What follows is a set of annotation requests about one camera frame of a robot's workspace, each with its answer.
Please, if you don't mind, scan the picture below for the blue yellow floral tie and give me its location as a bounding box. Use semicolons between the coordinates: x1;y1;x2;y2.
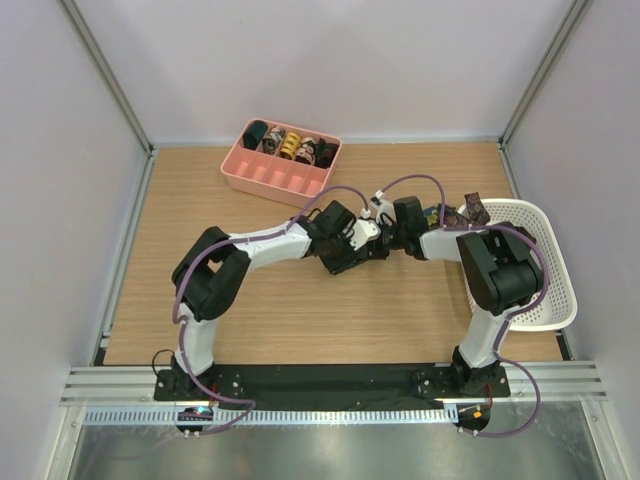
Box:
423;204;441;231

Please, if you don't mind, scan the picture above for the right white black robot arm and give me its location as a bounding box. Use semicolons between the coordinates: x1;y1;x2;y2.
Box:
371;191;545;396

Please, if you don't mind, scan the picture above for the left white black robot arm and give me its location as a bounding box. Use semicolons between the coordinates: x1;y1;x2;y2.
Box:
172;201;381;400

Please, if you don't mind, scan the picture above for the brown patterned tie pile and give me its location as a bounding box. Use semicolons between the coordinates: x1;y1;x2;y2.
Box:
437;192;537;245

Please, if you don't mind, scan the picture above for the rolled black patterned tie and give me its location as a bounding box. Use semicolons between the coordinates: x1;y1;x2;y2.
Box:
314;142;339;169

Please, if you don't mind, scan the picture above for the pink divided organizer box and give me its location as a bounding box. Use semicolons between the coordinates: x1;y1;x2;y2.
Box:
220;118;342;207

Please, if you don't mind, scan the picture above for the rolled tan floral tie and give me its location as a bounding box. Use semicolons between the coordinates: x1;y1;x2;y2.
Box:
293;137;317;165

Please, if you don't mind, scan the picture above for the rolled yellow tie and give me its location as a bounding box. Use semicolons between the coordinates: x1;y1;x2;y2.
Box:
279;132;302;160

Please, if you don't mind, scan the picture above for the rolled brown patterned tie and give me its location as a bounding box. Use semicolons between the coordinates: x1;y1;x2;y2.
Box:
261;126;286;155

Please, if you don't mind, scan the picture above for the rolled dark green tie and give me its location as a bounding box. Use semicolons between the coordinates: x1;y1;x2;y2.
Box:
242;120;268;151

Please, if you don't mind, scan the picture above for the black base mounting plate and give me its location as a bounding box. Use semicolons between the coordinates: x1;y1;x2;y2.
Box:
153;360;512;412

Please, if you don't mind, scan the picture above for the white perforated plastic basket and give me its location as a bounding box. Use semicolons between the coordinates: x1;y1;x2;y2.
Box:
454;199;577;342

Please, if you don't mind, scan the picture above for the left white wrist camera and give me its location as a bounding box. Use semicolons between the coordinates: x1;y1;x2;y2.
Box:
348;219;381;251

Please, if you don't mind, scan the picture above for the white slotted cable duct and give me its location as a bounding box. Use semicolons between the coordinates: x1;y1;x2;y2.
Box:
84;405;458;427

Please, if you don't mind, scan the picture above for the aluminium frame rail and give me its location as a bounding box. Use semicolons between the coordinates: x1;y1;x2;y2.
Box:
60;361;606;407

